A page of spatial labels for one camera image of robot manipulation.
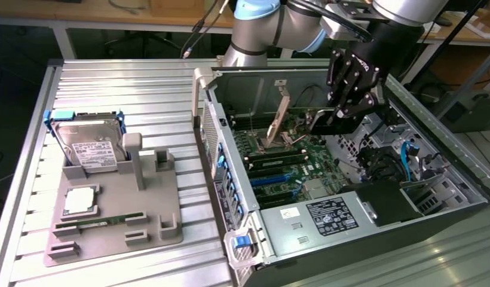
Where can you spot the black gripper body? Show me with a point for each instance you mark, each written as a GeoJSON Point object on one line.
{"type": "Point", "coordinates": [385, 51]}

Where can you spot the black graphics card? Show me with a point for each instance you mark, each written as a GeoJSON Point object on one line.
{"type": "Point", "coordinates": [333, 122]}

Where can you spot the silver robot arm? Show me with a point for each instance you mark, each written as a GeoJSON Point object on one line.
{"type": "Point", "coordinates": [253, 33]}

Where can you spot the silver disk bay cage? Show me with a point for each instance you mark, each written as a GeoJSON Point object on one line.
{"type": "Point", "coordinates": [369, 128]}

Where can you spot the black tripod pole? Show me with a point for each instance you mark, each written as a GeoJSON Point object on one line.
{"type": "Point", "coordinates": [449, 37]}

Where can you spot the metal socket cover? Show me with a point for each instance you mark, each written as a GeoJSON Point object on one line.
{"type": "Point", "coordinates": [290, 137]}

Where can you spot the green motherboard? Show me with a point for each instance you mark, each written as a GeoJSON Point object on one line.
{"type": "Point", "coordinates": [309, 170]}

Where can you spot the black box on floor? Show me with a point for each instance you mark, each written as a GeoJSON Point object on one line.
{"type": "Point", "coordinates": [477, 113]}

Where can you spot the CPU socket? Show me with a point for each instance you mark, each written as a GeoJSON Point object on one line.
{"type": "Point", "coordinates": [257, 141]}

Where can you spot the black labelled RAM stick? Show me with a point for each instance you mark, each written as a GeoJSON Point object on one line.
{"type": "Point", "coordinates": [275, 163]}

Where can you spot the blue expansion slot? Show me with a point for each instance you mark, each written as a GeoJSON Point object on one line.
{"type": "Point", "coordinates": [273, 180]}

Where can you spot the light blue retention lever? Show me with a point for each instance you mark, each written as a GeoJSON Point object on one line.
{"type": "Point", "coordinates": [220, 155]}

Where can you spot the silver power supply unit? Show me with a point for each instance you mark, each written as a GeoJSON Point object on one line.
{"type": "Point", "coordinates": [329, 221]}

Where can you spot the open PC case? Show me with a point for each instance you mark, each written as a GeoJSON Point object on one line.
{"type": "Point", "coordinates": [349, 254]}

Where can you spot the blue case latch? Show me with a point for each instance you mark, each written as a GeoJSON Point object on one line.
{"type": "Point", "coordinates": [240, 242]}

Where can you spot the hard disk in blue caddy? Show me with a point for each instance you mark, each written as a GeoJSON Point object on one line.
{"type": "Point", "coordinates": [86, 149]}

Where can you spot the wooden desk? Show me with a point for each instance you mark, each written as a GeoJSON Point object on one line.
{"type": "Point", "coordinates": [70, 12]}

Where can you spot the green RAM stick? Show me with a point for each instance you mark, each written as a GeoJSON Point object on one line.
{"type": "Point", "coordinates": [110, 220]}

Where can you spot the silver CPU chip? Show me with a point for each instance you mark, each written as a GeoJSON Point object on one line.
{"type": "Point", "coordinates": [80, 201]}

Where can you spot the grey parts rack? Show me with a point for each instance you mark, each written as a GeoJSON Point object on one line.
{"type": "Point", "coordinates": [118, 245]}

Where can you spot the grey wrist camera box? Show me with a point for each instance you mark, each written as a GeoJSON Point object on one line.
{"type": "Point", "coordinates": [337, 28]}

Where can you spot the grey metal frame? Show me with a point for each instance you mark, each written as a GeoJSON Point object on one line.
{"type": "Point", "coordinates": [482, 71]}

